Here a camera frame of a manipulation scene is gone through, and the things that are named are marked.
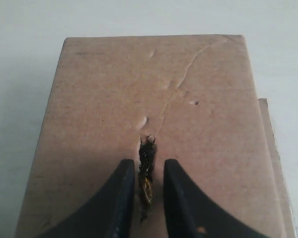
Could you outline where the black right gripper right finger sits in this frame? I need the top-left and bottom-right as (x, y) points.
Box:
(163, 159), (264, 238)

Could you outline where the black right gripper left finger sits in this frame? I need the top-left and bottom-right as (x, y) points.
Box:
(38, 159), (135, 238)

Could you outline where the gold coin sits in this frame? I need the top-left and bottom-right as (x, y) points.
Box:
(138, 135), (157, 224)

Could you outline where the brown cardboard slotted box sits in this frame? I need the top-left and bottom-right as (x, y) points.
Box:
(15, 35), (296, 238)

